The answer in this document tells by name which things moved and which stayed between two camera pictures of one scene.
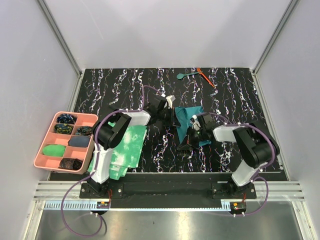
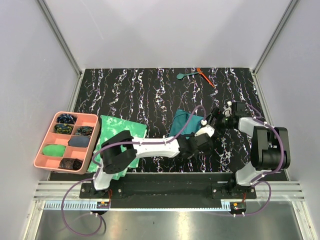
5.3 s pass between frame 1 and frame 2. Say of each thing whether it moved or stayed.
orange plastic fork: stayed
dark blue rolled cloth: stayed
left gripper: moved
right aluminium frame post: stayed
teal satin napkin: moved
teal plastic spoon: stayed
